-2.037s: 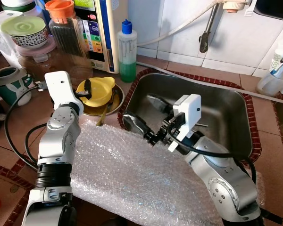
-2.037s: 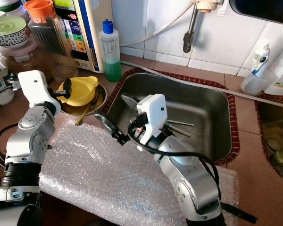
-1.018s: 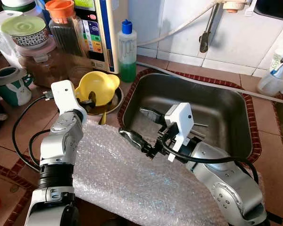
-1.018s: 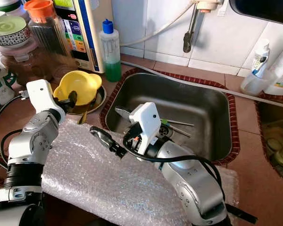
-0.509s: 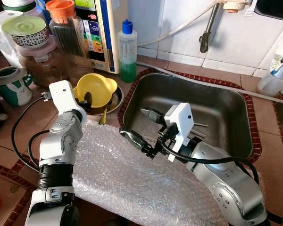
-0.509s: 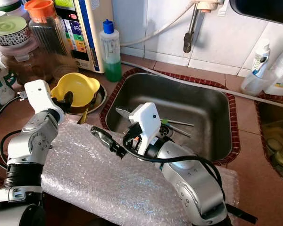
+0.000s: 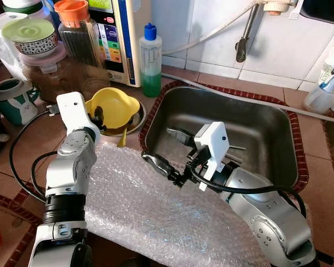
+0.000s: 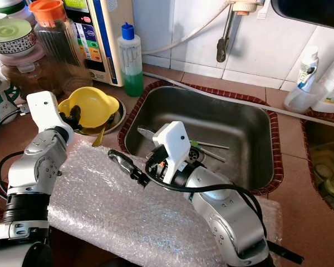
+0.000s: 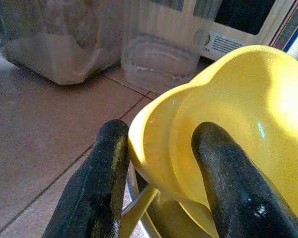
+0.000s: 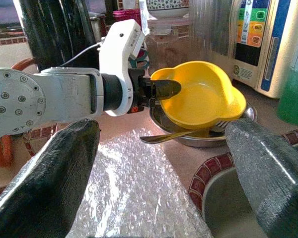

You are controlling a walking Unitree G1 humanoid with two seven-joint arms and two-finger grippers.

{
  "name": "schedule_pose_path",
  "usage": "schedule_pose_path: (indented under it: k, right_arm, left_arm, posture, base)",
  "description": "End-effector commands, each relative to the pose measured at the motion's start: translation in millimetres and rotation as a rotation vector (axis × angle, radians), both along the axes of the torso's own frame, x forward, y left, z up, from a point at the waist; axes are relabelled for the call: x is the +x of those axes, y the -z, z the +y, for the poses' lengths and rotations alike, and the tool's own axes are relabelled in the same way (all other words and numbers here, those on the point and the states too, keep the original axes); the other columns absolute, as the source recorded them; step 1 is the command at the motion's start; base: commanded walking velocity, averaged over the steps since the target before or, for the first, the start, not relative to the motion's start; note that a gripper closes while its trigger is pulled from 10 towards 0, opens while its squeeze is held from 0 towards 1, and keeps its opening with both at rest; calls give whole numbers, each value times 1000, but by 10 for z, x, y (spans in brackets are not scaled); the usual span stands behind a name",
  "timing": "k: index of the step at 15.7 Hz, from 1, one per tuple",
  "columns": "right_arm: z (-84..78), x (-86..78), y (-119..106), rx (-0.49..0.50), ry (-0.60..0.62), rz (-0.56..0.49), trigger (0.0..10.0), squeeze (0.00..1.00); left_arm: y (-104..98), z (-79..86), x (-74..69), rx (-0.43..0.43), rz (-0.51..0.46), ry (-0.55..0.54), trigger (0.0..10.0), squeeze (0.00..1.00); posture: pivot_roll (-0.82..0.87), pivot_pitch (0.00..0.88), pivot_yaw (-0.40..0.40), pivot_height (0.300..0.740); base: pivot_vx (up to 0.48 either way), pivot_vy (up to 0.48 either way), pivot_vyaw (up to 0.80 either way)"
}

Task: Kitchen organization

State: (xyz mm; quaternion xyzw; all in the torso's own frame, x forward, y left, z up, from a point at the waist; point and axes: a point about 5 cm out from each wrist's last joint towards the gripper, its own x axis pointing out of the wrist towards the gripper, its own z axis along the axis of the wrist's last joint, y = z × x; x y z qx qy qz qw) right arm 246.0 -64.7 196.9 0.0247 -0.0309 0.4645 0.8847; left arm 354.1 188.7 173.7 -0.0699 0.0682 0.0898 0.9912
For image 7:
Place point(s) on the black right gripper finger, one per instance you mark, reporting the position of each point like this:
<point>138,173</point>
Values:
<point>181,138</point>
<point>161,166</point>

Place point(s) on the yellow plastic bowl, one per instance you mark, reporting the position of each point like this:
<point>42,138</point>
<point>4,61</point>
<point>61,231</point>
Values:
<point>121,105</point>

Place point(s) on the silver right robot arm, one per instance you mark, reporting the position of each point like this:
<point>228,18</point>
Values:
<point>267,217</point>

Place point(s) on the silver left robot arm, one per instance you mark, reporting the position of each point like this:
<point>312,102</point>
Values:
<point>72,167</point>

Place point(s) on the grey training chopsticks green clip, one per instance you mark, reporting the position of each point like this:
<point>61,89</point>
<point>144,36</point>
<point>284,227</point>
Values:
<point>236,147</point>

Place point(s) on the brown filled jar pink lid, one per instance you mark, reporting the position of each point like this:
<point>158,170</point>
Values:
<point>50,83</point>

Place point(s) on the clear bubble wrap sheet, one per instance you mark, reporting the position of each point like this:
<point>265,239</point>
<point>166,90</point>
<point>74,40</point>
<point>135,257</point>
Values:
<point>156,222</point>

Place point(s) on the green dish soap bottle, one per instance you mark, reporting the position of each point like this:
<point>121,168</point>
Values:
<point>151,78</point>

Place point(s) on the glass jar orange lid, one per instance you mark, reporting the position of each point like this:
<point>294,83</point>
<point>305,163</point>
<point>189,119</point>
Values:
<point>78,39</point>

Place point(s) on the white water ionizer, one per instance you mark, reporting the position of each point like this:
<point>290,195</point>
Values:
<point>128,39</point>

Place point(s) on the green white rabbit mug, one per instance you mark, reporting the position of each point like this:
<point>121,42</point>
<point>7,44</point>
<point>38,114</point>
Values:
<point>14,103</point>

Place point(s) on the patterned bowl green lid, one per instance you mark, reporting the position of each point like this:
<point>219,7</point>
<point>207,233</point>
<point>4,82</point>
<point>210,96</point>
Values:
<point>30,36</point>

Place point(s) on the clear plastic cup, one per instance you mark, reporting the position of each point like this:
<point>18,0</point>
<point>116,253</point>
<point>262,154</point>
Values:
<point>317,100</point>

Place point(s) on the clear plastic pitcher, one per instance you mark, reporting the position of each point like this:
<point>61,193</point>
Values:
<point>3,50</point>

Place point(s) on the white container green band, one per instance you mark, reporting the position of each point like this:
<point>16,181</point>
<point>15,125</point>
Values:
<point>22,5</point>

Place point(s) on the black basin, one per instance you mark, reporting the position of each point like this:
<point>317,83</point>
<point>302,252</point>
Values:
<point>325,10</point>

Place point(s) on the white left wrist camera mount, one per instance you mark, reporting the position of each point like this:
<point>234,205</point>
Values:
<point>72,108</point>

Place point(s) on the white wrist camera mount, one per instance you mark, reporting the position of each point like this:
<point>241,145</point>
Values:
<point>211,139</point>
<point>72,108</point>

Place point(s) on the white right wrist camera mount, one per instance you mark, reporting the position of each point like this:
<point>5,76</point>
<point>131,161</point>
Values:
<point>211,139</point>

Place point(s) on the white wall tap fitting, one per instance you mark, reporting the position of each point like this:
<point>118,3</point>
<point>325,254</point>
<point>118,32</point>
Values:
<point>277,6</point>

